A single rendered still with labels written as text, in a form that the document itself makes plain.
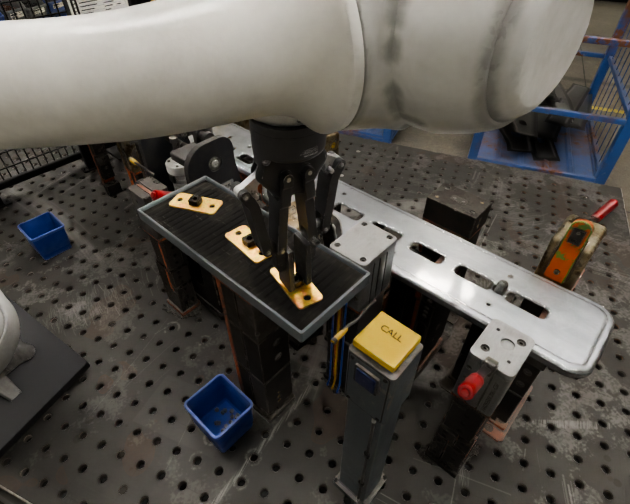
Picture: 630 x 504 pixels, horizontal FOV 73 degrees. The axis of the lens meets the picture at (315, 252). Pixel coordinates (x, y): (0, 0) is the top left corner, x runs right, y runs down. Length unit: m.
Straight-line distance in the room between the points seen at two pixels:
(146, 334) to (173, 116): 1.00
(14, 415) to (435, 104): 1.04
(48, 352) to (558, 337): 1.04
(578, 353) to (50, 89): 0.77
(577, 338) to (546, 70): 0.65
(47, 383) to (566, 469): 1.10
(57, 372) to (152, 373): 0.20
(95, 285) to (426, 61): 1.23
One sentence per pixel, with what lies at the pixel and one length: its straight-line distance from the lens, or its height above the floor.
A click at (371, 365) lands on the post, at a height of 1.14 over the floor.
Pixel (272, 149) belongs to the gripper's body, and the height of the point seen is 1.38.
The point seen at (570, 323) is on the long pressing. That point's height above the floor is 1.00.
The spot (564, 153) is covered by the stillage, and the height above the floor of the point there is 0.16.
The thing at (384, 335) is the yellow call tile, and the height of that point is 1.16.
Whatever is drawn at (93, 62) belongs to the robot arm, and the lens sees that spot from 0.20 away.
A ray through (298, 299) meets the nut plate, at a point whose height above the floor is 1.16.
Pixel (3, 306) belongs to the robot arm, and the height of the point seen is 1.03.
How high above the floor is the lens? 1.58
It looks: 43 degrees down
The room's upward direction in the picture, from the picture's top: straight up
